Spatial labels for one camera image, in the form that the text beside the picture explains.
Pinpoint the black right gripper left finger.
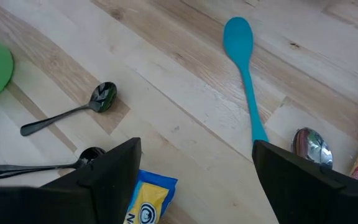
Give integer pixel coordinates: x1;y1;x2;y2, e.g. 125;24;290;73
0;137;142;224

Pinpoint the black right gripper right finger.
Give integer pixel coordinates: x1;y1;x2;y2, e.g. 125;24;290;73
252;139;358;224

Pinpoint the teal plastic spoon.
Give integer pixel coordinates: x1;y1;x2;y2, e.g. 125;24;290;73
223;16;269;144

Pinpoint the blue yellow ramen packet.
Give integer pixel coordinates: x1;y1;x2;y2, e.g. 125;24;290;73
123;169;178;224

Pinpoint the black metal spoon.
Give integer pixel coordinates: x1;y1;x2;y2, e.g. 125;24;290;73
0;146;107;180
19;82;118;137

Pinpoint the silver metal spoon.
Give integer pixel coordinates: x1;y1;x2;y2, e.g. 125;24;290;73
291;126;334;170

